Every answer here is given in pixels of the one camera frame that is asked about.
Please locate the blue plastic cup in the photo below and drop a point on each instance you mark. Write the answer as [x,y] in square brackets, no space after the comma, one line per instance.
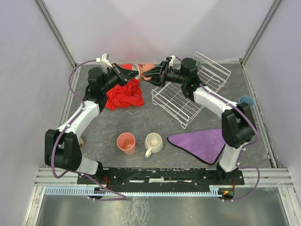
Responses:
[246,99]

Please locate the light blue ceramic mug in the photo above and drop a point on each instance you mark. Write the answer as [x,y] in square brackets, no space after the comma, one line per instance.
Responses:
[198,63]

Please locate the white wire dish rack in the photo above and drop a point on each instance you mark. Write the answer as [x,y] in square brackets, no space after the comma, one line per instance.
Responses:
[171,99]

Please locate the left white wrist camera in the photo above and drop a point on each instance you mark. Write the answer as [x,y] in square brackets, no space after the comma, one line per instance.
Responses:
[104,61]

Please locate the black mounting base plate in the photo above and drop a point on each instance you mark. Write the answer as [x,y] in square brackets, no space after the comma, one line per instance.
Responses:
[168,180]

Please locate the pink plastic tumbler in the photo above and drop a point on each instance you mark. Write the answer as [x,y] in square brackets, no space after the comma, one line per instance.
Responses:
[126,143]

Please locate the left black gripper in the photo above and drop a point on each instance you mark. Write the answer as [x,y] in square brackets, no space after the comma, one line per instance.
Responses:
[119,74]

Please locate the salmon pink ceramic mug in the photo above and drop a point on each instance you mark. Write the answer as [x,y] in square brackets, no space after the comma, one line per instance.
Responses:
[142,68]

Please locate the cream ceramic mug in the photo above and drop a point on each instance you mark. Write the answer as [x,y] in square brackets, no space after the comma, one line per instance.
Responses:
[153,144]

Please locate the purple microfiber cloth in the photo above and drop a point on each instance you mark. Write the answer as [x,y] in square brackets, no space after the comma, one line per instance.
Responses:
[205,145]

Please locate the beige cup behind arm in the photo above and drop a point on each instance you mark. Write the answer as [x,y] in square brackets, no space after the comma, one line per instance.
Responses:
[81,143]

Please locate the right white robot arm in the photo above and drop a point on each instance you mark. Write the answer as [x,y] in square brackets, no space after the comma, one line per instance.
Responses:
[238,126]

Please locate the red crumpled cloth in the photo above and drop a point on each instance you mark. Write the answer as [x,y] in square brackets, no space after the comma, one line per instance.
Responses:
[125,96]

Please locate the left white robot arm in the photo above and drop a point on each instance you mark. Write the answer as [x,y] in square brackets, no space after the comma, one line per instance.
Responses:
[62,148]

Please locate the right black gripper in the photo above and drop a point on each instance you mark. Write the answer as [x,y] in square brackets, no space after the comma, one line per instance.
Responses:
[163,73]

